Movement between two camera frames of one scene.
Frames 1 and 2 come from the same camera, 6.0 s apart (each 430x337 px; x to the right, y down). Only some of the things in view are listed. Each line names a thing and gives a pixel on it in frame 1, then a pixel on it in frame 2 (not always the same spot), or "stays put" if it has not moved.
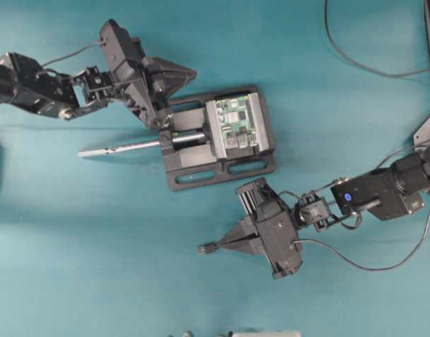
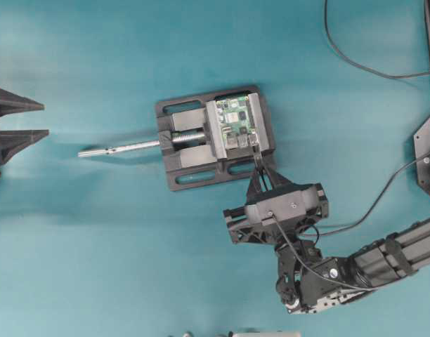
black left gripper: [148, 81] to [5, 144]
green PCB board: [237, 122] stays put
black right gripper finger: [254, 245] to [277, 182]
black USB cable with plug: [210, 248] to [257, 156]
